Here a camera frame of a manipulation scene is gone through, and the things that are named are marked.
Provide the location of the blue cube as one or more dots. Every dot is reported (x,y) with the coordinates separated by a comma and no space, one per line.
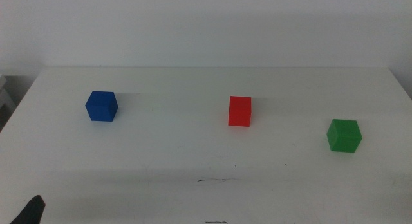
(101,106)

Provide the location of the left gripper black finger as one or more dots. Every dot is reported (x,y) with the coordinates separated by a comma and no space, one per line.
(32,212)

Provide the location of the red cube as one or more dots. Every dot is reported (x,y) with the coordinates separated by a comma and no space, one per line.
(239,111)

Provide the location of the green cube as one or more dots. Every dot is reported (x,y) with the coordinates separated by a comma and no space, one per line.
(344,136)

